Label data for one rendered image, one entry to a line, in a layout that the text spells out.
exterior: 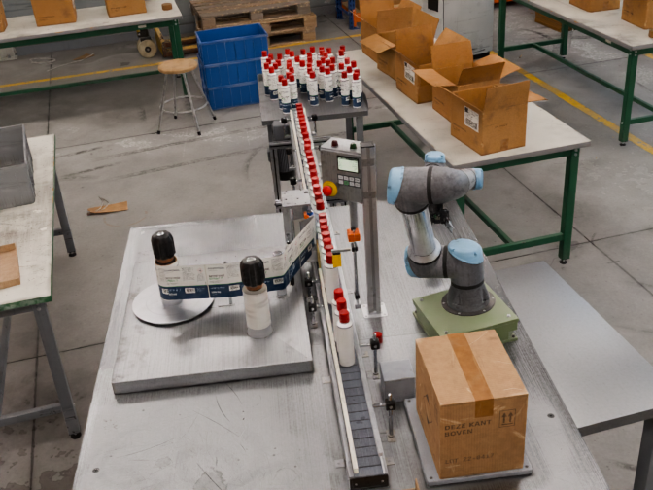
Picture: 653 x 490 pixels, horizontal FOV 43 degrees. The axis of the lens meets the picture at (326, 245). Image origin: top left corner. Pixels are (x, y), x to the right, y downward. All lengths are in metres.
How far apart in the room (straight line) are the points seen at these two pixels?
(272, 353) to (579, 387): 1.01
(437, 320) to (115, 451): 1.15
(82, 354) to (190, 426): 1.98
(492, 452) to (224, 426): 0.83
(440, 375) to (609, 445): 1.64
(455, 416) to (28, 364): 2.86
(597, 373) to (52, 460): 2.39
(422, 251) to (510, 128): 1.79
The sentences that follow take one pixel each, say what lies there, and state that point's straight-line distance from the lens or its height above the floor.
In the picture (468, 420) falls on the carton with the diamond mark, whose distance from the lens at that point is 2.29.
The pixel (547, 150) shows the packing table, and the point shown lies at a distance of 4.56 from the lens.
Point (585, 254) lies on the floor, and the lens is 5.15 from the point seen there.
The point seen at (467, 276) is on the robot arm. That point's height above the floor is 1.05.
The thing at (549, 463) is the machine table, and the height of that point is 0.83.
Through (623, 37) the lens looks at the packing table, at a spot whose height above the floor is 0.78.
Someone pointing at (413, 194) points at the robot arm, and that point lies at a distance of 2.55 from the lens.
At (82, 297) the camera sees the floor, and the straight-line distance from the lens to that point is 5.07.
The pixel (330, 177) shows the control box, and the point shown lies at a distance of 2.86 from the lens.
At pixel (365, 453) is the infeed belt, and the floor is 0.88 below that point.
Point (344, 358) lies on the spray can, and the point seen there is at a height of 0.92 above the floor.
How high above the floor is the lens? 2.57
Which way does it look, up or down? 30 degrees down
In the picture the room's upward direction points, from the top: 4 degrees counter-clockwise
